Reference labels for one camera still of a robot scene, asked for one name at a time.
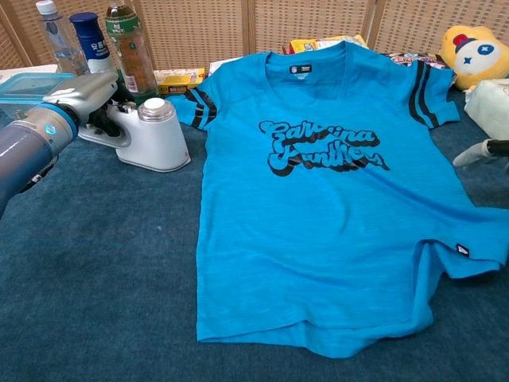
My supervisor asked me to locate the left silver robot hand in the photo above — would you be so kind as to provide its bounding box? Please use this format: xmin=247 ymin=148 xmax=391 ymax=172
xmin=42 ymin=71 xmax=138 ymax=138

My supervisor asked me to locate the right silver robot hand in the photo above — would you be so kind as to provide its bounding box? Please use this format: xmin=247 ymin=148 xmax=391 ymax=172
xmin=452 ymin=138 xmax=509 ymax=168

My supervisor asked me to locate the white handheld garment steamer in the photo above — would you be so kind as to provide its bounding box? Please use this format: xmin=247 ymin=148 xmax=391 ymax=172
xmin=77 ymin=97 xmax=192 ymax=173

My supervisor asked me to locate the blue Carolina Panthers t-shirt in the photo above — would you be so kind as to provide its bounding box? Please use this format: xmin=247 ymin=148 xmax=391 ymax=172
xmin=165 ymin=39 xmax=509 ymax=359

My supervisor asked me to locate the white bottle blue cap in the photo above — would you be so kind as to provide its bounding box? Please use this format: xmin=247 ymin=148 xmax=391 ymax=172
xmin=69 ymin=11 xmax=120 ymax=75

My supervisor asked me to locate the clear water bottle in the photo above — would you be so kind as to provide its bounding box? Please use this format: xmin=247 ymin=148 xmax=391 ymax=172
xmin=34 ymin=0 xmax=91 ymax=76

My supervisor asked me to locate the clear container blue lid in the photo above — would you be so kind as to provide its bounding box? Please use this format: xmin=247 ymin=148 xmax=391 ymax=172
xmin=0 ymin=72 xmax=76 ymax=120

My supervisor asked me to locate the green tea bottle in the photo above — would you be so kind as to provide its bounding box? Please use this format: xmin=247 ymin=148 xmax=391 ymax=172
xmin=105 ymin=0 xmax=162 ymax=108

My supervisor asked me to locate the yellow snack box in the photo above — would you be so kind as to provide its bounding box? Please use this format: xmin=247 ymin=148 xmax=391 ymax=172
xmin=153 ymin=67 xmax=206 ymax=96

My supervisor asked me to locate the yellow plush toy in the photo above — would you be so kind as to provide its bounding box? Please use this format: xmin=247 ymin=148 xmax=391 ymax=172
xmin=437 ymin=25 xmax=509 ymax=92

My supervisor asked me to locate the black pink package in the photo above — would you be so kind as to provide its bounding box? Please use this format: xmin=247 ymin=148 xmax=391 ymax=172
xmin=383 ymin=50 xmax=454 ymax=71

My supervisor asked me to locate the wicker folding screen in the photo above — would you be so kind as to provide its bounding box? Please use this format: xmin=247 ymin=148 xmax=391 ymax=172
xmin=0 ymin=0 xmax=509 ymax=72

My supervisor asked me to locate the white pink package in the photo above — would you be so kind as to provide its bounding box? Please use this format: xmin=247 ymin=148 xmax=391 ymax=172
xmin=207 ymin=55 xmax=255 ymax=76

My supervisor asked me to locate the dark teal table carpet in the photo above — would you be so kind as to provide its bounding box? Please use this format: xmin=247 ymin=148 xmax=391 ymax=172
xmin=0 ymin=85 xmax=509 ymax=382

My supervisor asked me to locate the yellow snack package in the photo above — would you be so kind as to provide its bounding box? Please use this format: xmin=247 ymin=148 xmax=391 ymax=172
xmin=288 ymin=33 xmax=369 ymax=55

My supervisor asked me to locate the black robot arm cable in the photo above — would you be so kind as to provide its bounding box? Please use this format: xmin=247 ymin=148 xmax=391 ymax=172
xmin=15 ymin=157 xmax=59 ymax=196

